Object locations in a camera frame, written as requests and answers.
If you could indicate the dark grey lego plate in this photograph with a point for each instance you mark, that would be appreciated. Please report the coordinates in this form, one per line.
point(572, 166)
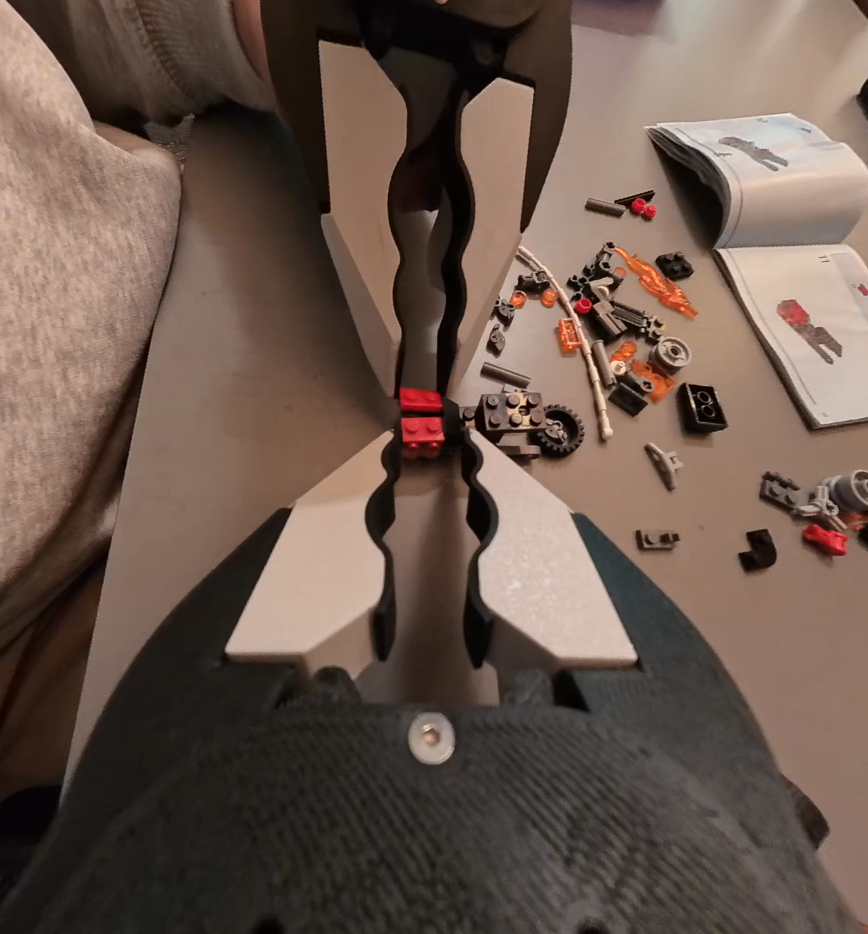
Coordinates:
point(778, 489)

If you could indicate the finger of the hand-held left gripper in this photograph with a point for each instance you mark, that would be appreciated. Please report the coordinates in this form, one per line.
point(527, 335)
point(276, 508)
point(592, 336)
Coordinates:
point(499, 160)
point(353, 146)

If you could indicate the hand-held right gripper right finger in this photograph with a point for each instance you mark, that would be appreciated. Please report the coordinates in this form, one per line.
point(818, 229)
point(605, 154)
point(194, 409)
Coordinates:
point(550, 584)

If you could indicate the small grey lego wheel hub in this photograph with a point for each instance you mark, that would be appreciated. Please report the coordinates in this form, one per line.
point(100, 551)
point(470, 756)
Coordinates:
point(673, 354)

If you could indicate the red lego brick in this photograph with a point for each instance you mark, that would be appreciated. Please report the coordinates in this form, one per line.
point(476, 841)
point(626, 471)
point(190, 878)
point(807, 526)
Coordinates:
point(423, 432)

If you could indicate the black square lego plate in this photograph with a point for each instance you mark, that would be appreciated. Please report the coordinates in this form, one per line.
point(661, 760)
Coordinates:
point(674, 265)

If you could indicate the pile of small lego pieces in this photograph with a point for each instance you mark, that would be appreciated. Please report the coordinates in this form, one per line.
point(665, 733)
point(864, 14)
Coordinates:
point(616, 314)

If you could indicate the lego instruction booklet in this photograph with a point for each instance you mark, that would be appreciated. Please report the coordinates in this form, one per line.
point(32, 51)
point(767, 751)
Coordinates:
point(791, 190)

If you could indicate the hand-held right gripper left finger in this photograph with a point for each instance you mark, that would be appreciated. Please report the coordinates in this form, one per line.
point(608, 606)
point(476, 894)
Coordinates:
point(317, 576)

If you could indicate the orange translucent lego plate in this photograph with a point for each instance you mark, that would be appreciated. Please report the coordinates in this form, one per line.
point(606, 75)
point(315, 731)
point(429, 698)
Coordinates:
point(569, 336)

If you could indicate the red lego plate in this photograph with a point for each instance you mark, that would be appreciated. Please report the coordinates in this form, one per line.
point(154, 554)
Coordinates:
point(420, 400)

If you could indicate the dark grey lego wheel assembly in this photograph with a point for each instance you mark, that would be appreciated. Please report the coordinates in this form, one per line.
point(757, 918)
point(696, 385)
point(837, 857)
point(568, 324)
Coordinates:
point(514, 412)

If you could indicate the black lego clip piece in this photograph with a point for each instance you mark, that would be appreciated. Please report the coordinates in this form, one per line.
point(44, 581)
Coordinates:
point(532, 281)

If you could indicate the small dark lego plate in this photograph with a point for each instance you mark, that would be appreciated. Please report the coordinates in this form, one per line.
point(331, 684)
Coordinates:
point(656, 538)

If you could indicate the black lego connector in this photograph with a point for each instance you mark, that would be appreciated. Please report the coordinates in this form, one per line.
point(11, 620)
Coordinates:
point(496, 339)
point(505, 311)

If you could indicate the black lego slope piece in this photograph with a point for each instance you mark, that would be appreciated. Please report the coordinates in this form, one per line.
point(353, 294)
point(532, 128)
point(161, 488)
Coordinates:
point(634, 197)

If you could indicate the person's left forearm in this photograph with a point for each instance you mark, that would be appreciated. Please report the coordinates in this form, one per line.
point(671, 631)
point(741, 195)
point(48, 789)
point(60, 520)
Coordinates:
point(186, 51)

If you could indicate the grey lego cross connector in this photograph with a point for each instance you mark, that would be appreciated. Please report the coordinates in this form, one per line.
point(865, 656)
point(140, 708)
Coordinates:
point(817, 505)

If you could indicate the red lego connector piece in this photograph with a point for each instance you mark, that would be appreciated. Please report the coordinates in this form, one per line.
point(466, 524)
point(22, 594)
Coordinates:
point(825, 540)

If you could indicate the large grey lego wheel hub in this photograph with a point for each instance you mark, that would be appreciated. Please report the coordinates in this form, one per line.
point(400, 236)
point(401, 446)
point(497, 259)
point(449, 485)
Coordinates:
point(860, 490)

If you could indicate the black square lego brick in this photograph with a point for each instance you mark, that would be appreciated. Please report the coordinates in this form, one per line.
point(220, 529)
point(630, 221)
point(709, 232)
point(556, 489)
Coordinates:
point(700, 408)

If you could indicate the black curved lego piece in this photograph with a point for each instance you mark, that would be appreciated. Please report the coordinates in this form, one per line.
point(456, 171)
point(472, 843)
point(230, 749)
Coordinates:
point(758, 551)

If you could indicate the white flexible lego tube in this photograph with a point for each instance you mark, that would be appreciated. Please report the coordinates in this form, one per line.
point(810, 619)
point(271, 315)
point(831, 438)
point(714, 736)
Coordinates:
point(589, 349)

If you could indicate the dark grey lego rod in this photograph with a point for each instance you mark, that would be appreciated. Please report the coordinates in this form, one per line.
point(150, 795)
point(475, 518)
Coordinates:
point(505, 374)

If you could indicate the grey lego bracket piece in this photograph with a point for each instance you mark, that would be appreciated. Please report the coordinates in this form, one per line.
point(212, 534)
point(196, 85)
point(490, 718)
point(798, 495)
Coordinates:
point(663, 463)

